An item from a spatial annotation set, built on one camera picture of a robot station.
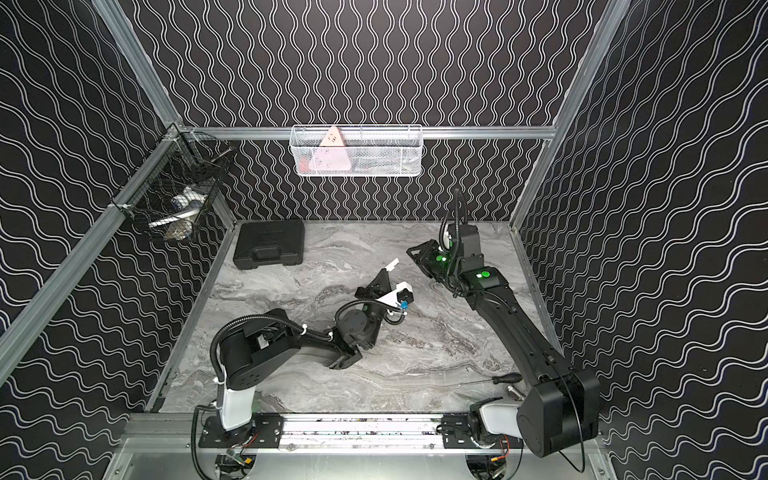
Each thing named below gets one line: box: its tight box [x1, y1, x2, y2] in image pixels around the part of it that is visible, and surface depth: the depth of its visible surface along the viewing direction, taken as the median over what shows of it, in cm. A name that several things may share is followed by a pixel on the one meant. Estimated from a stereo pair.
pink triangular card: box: [309, 126, 352, 172], surface depth 92 cm
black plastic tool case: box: [233, 219, 305, 269], surface depth 108 cm
